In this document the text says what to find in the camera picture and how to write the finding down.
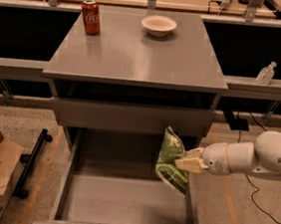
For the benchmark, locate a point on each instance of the open grey middle drawer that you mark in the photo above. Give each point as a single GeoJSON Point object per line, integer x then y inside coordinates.
{"type": "Point", "coordinates": [110, 179]}

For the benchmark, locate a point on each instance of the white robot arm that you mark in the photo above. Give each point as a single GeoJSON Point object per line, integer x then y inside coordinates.
{"type": "Point", "coordinates": [261, 158]}

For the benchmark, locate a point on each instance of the closed grey top drawer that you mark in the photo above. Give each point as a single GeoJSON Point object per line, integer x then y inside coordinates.
{"type": "Point", "coordinates": [133, 118]}

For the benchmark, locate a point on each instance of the green jalapeno chip bag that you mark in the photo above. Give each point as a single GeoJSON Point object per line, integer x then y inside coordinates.
{"type": "Point", "coordinates": [171, 149]}

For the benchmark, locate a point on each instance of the red Coca-Cola can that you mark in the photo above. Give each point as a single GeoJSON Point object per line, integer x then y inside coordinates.
{"type": "Point", "coordinates": [91, 17]}

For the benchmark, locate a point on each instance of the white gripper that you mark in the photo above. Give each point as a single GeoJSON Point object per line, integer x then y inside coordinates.
{"type": "Point", "coordinates": [214, 158]}

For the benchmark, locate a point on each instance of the clear sanitizer pump bottle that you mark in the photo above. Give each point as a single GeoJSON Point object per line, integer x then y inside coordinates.
{"type": "Point", "coordinates": [266, 74]}

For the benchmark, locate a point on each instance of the black wheeled stand leg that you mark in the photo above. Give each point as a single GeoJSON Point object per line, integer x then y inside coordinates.
{"type": "Point", "coordinates": [28, 160]}

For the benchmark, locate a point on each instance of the grey drawer cabinet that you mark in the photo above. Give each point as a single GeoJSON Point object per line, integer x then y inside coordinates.
{"type": "Point", "coordinates": [125, 64]}

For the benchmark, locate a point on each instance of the white paper bowl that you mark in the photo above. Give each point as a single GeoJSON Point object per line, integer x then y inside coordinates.
{"type": "Point", "coordinates": [158, 26]}

